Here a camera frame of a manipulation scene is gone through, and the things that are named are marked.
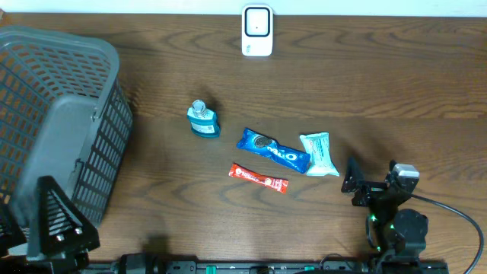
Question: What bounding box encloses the white teal tissue pack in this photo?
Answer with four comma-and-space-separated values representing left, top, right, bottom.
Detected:
300, 132, 339, 177

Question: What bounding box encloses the red snack stick packet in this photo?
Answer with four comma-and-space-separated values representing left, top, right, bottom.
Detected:
228, 164, 288, 194

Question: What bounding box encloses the blue Oreo cookie pack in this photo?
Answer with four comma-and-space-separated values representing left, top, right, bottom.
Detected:
237, 128, 310, 174

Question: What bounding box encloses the blue mouthwash bottle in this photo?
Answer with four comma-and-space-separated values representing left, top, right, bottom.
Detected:
187, 100, 221, 139

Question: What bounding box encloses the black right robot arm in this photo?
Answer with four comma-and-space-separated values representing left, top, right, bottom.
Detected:
341, 158, 428, 262

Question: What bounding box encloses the grey plastic shopping basket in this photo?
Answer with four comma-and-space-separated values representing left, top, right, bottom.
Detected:
1, 26, 133, 234

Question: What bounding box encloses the black camera cable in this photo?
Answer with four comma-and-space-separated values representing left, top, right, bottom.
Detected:
410, 193, 485, 274

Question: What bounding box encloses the black aluminium frame rail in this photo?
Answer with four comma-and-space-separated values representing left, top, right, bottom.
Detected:
80, 253, 449, 274

